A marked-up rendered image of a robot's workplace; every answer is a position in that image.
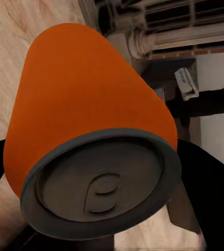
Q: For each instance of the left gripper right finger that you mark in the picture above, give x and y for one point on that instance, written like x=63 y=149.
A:
x=203 y=180

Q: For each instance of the trash can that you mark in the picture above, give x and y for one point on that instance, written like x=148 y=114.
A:
x=160 y=93

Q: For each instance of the cabinet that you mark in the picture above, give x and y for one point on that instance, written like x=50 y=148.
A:
x=161 y=74

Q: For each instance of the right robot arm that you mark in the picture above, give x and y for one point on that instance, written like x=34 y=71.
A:
x=189 y=103

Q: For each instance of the can of soda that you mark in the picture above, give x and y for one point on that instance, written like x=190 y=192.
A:
x=91 y=150

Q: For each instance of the wood fireplace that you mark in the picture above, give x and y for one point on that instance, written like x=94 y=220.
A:
x=143 y=28

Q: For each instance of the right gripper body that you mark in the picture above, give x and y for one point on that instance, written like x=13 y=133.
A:
x=201 y=106

